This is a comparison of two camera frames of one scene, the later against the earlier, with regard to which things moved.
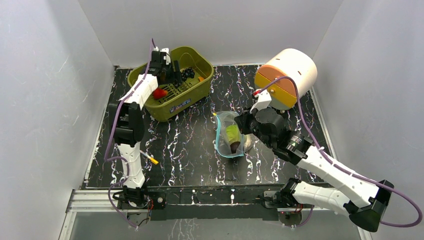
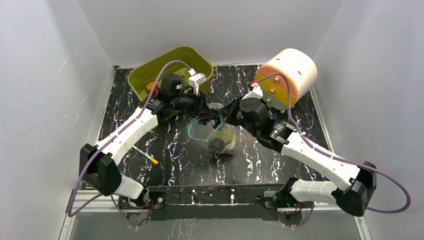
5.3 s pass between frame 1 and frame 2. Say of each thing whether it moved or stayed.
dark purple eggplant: moved
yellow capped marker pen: stayed
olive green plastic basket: stayed
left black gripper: moved
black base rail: stayed
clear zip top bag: moved
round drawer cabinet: stayed
